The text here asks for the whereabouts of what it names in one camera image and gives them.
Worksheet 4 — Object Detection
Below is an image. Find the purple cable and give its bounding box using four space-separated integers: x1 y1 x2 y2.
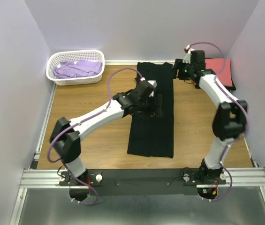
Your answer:
47 67 147 206
185 42 251 169

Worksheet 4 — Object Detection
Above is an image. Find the black t shirt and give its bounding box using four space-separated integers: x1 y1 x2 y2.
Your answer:
194 57 237 91
127 62 174 158

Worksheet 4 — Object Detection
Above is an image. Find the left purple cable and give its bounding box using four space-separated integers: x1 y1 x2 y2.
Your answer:
47 67 147 206

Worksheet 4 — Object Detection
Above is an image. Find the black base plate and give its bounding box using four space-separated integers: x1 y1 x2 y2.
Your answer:
59 168 234 202

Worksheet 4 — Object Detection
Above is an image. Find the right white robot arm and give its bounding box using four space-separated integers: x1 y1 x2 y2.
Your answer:
173 47 248 184

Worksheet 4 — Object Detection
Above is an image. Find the folded black t shirt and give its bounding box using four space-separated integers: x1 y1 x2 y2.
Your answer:
194 57 237 91

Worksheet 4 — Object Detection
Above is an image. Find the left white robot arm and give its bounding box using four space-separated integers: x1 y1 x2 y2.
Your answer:
50 78 161 185

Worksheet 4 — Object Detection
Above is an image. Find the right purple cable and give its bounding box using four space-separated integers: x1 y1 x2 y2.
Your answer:
185 42 251 169

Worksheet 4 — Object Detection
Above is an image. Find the folded red t shirt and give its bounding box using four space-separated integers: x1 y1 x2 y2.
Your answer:
204 58 233 87

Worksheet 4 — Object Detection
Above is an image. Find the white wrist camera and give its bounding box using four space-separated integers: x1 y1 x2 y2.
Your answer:
147 80 157 97
182 48 194 64

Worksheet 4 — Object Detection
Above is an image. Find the white plastic laundry basket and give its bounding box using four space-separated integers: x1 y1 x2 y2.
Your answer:
46 50 105 86

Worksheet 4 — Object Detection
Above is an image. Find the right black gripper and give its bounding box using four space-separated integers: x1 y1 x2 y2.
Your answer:
167 60 193 82

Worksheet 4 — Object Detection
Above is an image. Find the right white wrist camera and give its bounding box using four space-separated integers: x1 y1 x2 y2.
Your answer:
182 48 194 64

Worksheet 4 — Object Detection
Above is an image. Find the aluminium frame rail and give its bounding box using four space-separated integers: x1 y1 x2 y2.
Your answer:
20 169 60 188

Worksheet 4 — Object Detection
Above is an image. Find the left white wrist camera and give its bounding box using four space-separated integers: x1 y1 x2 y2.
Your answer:
147 80 157 97

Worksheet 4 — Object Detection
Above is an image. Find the purple t shirt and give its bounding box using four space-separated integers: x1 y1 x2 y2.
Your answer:
53 60 103 79

